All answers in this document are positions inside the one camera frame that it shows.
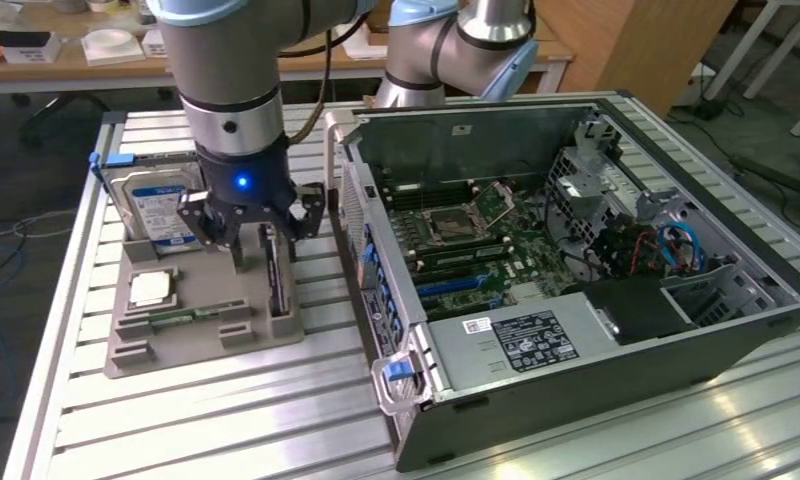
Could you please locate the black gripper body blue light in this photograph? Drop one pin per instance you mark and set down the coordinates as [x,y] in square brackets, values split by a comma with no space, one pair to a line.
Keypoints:
[242,175]

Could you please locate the green and black graphics card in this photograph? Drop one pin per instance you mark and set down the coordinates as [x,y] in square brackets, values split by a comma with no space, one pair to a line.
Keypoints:
[276,280]

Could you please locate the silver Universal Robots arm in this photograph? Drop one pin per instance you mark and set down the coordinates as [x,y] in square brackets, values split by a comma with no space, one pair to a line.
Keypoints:
[226,75]

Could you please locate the blue expansion slot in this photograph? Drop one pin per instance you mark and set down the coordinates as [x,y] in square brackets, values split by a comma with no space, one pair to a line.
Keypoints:
[449,285]

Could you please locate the hard disk with blue label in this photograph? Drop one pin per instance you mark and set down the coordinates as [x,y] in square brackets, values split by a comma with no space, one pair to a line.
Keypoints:
[149,210]

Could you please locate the silver CPU chip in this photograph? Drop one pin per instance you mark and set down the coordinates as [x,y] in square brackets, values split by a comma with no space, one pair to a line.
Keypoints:
[149,288]

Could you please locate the black RAM stick white label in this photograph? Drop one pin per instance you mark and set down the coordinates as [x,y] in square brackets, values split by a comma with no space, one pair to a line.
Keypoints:
[433,195]
[463,254]

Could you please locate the green RAM stick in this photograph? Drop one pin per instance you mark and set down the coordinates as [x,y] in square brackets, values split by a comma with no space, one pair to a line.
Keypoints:
[186,316]

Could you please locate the CPU socket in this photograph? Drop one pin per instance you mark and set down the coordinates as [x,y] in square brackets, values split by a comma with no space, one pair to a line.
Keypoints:
[455,224]

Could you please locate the grey plastic parts rack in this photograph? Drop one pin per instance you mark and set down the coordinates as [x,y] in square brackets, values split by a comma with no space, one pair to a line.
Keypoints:
[193,345]

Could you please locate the wooden desk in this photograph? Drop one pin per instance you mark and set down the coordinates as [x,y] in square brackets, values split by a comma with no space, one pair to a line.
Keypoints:
[106,72]

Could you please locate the metal socket cover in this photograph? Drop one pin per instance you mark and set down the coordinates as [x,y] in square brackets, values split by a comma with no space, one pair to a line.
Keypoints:
[500,200]

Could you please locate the small white labelled box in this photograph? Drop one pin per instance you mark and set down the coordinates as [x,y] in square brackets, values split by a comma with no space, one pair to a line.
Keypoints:
[154,45]

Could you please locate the black chair base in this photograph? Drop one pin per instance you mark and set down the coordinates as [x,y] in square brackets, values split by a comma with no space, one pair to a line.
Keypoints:
[53,115]

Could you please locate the white paper stack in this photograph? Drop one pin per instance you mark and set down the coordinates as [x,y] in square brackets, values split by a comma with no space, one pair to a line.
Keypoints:
[367,47]

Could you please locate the white square dish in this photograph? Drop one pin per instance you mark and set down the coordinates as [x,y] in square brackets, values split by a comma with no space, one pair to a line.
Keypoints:
[113,47]

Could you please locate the green motherboard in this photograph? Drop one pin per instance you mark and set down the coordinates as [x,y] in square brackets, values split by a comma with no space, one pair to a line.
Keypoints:
[527,250]

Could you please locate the grey power supply unit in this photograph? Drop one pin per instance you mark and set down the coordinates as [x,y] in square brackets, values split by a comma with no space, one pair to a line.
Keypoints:
[473,360]

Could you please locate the white box with black top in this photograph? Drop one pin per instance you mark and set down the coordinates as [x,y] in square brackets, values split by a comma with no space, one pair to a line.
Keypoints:
[29,47]

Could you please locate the metal disk bay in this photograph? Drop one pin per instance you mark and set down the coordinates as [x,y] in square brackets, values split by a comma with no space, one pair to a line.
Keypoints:
[593,195]

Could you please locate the open black PC case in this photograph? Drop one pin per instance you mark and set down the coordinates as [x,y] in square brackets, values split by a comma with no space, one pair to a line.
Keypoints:
[573,400]

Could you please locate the wooden cabinet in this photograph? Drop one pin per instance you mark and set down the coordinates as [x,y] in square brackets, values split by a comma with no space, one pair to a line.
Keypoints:
[647,50]

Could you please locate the metal drive cage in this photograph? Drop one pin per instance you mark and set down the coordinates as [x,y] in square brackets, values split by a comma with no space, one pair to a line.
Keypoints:
[714,295]

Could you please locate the black power adapter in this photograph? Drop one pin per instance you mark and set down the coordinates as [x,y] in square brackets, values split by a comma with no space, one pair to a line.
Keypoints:
[708,110]

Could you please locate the white table frame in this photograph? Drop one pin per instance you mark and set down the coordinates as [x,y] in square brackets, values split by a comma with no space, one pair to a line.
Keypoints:
[774,30]

